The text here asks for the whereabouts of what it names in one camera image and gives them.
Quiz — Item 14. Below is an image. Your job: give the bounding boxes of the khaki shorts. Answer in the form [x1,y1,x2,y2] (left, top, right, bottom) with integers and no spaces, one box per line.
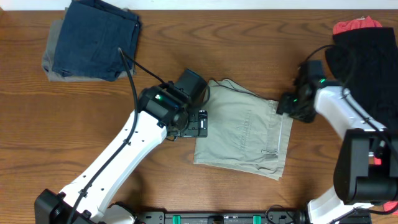
[193,79,293,180]

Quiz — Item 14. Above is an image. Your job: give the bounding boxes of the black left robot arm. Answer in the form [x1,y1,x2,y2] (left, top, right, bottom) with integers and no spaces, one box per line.
[34,82,210,223]

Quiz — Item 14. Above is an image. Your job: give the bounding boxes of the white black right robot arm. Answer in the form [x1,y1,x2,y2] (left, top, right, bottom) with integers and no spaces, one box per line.
[277,76,397,223]

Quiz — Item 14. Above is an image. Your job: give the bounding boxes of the black garment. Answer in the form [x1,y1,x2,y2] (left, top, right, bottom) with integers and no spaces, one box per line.
[325,27,398,133]

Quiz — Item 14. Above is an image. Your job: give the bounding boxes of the folded navy blue shorts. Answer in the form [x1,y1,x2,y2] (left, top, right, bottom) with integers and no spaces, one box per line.
[51,0,142,83]

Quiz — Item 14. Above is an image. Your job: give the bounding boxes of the folded grey shorts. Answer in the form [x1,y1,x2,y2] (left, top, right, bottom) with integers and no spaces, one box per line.
[42,7,137,83]

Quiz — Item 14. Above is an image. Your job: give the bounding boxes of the black left camera cable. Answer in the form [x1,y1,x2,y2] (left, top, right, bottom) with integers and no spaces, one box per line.
[65,47,212,224]

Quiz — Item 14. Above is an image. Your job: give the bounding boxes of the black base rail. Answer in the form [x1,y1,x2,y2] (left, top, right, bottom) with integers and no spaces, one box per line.
[136,210,373,224]

